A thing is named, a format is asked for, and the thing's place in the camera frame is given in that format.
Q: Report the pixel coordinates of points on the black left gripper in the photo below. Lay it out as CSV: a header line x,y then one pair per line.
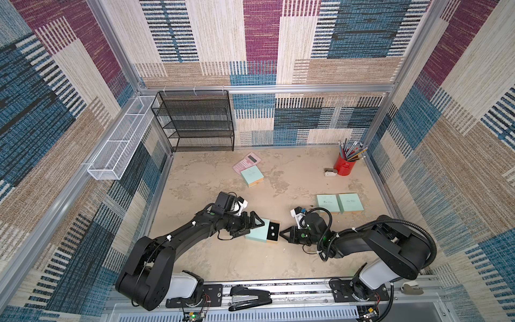
x,y
245,228

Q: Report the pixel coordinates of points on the mint drawer jewelry box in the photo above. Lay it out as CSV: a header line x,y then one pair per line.
x,y
349,202

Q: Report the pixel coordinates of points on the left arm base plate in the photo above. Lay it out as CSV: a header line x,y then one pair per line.
x,y
210,296

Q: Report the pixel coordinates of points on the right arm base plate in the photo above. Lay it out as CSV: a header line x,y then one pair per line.
x,y
347,291

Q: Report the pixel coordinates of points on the white mesh wall basket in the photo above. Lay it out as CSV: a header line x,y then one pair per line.
x,y
116,153

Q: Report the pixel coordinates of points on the black stapler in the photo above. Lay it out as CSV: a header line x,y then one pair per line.
x,y
246,298

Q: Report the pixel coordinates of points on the black wire shelf rack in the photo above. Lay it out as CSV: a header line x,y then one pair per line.
x,y
196,121

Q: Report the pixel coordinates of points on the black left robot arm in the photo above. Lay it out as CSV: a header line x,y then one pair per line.
x,y
147,277

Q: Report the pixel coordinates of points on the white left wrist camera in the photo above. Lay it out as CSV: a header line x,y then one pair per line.
x,y
239,206

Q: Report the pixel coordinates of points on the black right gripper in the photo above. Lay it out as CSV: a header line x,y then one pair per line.
x,y
298,233

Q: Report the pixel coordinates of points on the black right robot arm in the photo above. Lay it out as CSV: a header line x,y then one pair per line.
x,y
402,248

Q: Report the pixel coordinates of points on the white tape dispenser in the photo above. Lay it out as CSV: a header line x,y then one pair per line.
x,y
330,172

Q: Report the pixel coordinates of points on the red pencil cup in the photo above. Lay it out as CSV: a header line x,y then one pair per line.
x,y
343,167

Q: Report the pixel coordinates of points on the pink calculator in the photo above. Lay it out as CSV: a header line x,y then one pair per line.
x,y
248,161

